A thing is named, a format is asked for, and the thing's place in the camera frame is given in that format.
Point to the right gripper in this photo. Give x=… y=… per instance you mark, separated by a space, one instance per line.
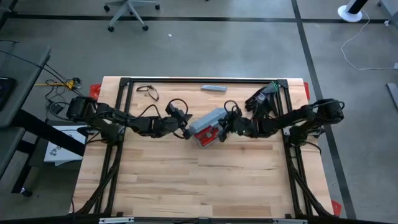
x=244 y=127

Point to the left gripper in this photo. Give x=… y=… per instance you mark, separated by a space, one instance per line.
x=175 y=127

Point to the grey plastic tool case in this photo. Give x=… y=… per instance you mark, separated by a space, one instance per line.
x=206 y=119

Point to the grey utility knife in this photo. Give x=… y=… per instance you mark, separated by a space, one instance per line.
x=214 y=88

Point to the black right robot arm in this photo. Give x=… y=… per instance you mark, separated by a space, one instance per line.
x=295 y=119

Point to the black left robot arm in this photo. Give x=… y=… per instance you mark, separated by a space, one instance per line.
x=140 y=124

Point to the black work glove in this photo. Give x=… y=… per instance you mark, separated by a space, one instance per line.
x=270 y=105
x=256 y=99

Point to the black safety glasses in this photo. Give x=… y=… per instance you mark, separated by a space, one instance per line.
x=143 y=88

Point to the red table clamp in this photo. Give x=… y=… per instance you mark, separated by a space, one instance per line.
x=306 y=90
x=335 y=208
x=94 y=91

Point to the black power adapter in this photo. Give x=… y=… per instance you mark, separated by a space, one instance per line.
x=56 y=108

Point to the grey office chair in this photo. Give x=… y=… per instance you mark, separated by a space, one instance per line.
x=129 y=7

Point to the black desk support beam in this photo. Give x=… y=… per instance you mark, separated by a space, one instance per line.
x=46 y=130

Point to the white round floor stand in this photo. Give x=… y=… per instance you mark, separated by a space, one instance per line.
x=349 y=15

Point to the grey metal floor foot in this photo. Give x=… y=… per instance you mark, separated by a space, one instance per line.
x=392 y=93

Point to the black desk caster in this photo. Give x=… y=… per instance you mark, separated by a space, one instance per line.
x=26 y=191

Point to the grey desk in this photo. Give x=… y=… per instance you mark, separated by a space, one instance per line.
x=7 y=146
x=21 y=62

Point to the black keyboard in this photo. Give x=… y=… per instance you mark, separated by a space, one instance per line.
x=6 y=90

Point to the white plug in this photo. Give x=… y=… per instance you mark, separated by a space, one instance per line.
x=387 y=23

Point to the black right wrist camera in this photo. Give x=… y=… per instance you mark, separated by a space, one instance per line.
x=235 y=113

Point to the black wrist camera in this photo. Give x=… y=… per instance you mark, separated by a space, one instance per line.
x=172 y=109
x=235 y=113

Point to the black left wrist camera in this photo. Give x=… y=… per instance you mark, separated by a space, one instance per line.
x=172 y=109

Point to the black aluminium table frame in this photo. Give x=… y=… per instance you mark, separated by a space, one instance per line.
x=174 y=80

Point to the silver metal bracket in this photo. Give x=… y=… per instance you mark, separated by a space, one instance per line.
x=115 y=220
x=289 y=221

